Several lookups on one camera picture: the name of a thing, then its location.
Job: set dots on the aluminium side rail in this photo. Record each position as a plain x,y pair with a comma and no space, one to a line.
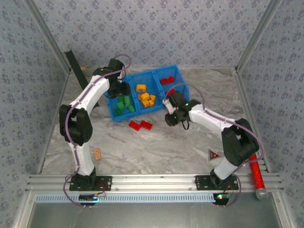
54,121
247,99

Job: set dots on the aluminium frame post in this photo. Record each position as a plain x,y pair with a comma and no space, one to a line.
257,33
48,33

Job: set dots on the black channel bar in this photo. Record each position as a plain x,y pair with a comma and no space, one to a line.
77,71

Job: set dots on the small wooden block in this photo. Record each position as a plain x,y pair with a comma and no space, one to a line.
97,154

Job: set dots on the orange lego brick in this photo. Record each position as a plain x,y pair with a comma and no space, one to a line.
152,98
140,88

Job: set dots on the red glitter baton clear end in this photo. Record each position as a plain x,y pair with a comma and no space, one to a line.
256,173

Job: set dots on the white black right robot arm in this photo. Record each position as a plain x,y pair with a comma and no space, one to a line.
240,142

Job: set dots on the yellow lego brick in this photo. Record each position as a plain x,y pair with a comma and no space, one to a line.
144,96
143,102
150,103

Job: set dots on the red triangle warning sticker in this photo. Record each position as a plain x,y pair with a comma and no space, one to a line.
213,155

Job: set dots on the small circuit board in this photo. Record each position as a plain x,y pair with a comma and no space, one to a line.
89,197
221,198

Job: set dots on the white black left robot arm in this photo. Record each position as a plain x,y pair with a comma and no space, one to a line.
95,92

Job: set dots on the green lego brick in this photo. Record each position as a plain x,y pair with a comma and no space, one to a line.
128,101
120,106
117,111
131,109
121,98

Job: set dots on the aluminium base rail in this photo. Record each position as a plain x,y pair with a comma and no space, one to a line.
152,183

